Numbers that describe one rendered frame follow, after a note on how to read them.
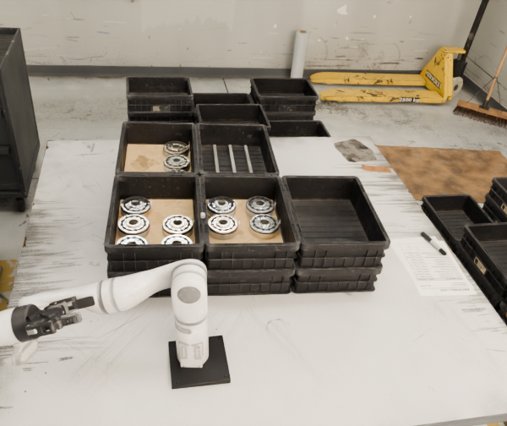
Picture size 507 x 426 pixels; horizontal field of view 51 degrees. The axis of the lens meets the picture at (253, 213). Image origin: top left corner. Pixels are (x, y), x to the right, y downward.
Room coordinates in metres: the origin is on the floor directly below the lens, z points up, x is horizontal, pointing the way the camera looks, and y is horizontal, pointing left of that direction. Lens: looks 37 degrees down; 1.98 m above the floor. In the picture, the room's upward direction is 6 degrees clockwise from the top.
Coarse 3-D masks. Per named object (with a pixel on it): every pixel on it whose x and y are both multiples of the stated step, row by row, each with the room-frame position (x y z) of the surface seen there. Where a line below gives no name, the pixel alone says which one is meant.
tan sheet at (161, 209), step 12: (120, 204) 1.51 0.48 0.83; (156, 204) 1.53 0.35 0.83; (168, 204) 1.54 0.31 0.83; (180, 204) 1.55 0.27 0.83; (192, 204) 1.56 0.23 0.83; (120, 216) 1.44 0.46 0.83; (156, 216) 1.46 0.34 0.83; (192, 216) 1.48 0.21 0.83; (156, 228) 1.39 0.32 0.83; (156, 240) 1.33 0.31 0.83; (192, 240) 1.35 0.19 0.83
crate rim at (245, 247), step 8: (200, 176) 1.60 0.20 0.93; (208, 176) 1.60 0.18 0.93; (216, 176) 1.61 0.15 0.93; (224, 176) 1.61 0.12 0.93; (232, 176) 1.62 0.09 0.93; (240, 176) 1.62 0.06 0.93; (248, 176) 1.63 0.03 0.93; (256, 176) 1.64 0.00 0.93; (264, 176) 1.65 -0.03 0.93; (272, 176) 1.65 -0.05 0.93; (200, 184) 1.54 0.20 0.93; (280, 184) 1.60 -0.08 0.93; (288, 208) 1.46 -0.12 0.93; (288, 216) 1.41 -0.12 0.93; (208, 232) 1.28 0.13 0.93; (296, 232) 1.33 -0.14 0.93; (208, 240) 1.24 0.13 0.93; (296, 240) 1.29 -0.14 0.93; (208, 248) 1.22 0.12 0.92; (216, 248) 1.22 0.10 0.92; (224, 248) 1.23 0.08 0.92; (232, 248) 1.23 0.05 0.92; (240, 248) 1.24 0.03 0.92; (248, 248) 1.24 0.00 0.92; (256, 248) 1.24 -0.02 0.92; (264, 248) 1.25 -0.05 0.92; (272, 248) 1.25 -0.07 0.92; (280, 248) 1.26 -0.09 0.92; (288, 248) 1.26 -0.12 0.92; (296, 248) 1.27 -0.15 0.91
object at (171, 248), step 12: (108, 216) 1.30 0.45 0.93; (108, 228) 1.25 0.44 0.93; (108, 240) 1.19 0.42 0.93; (108, 252) 1.16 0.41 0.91; (120, 252) 1.17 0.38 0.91; (132, 252) 1.17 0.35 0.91; (144, 252) 1.18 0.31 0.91; (156, 252) 1.19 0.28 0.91; (168, 252) 1.19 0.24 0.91; (180, 252) 1.20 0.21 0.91; (192, 252) 1.21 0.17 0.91
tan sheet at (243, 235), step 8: (208, 200) 1.59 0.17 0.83; (240, 200) 1.61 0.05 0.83; (240, 208) 1.56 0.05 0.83; (208, 216) 1.49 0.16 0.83; (232, 216) 1.51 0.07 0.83; (240, 216) 1.51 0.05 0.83; (248, 216) 1.52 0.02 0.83; (240, 224) 1.47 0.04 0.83; (248, 224) 1.47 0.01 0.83; (240, 232) 1.42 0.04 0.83; (248, 232) 1.43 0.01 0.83; (280, 232) 1.45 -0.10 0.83; (216, 240) 1.37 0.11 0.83; (224, 240) 1.37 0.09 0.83; (232, 240) 1.38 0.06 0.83; (240, 240) 1.38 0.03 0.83; (248, 240) 1.39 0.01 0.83; (256, 240) 1.39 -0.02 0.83; (264, 240) 1.40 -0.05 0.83; (272, 240) 1.40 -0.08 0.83; (280, 240) 1.41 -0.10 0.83
